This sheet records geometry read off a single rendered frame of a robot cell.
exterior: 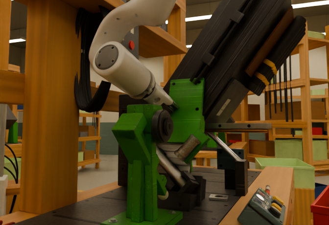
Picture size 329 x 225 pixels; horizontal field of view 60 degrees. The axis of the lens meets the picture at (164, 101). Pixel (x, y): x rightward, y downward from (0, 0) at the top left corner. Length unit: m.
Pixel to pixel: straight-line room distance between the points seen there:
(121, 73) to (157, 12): 0.15
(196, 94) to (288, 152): 2.87
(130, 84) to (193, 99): 0.28
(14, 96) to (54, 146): 0.18
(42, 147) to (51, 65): 0.23
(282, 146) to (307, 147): 0.38
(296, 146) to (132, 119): 3.10
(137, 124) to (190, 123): 0.31
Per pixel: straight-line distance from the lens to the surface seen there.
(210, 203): 0.87
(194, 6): 8.68
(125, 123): 0.60
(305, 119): 3.45
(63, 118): 0.91
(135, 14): 0.65
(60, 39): 0.93
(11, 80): 0.91
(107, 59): 0.63
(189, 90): 0.90
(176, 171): 0.82
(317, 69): 10.17
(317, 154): 3.75
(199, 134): 0.84
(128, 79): 0.65
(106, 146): 11.43
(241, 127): 0.95
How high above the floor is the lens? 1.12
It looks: 5 degrees up
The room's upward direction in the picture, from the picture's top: straight up
